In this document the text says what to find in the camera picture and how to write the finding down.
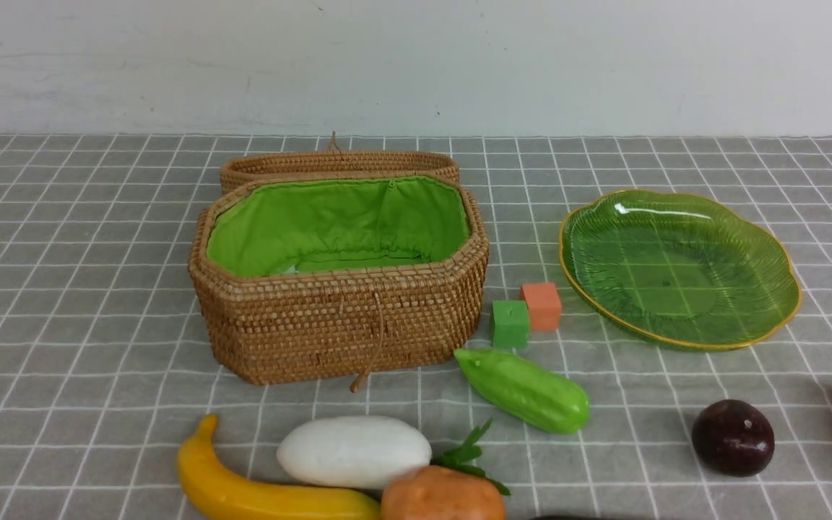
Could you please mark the green cucumber vegetable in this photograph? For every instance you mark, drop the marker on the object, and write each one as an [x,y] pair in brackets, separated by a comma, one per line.
[545,400]

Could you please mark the white radish with leaves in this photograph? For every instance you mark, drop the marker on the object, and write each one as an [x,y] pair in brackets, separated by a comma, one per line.
[369,451]

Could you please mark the orange brown potato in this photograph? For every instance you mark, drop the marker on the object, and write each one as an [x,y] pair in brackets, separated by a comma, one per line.
[435,492]

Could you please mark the yellow banana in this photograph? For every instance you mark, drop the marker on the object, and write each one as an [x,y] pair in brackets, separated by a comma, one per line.
[219,493]

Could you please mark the dark purple passion fruit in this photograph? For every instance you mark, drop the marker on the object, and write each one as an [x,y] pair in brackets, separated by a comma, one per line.
[733,438]

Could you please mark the woven wicker basket green lining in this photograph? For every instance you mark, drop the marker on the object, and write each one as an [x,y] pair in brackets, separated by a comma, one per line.
[326,274]

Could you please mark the green foam cube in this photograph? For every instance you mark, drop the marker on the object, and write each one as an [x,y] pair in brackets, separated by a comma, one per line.
[510,324]

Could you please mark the woven wicker basket lid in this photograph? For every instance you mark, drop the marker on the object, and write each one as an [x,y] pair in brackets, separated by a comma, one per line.
[241,170]

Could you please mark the orange foam cube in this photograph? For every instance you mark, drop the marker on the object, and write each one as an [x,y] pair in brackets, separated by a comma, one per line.
[543,304]

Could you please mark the green glass leaf plate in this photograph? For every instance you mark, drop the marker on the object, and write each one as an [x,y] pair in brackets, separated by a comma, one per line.
[679,270]

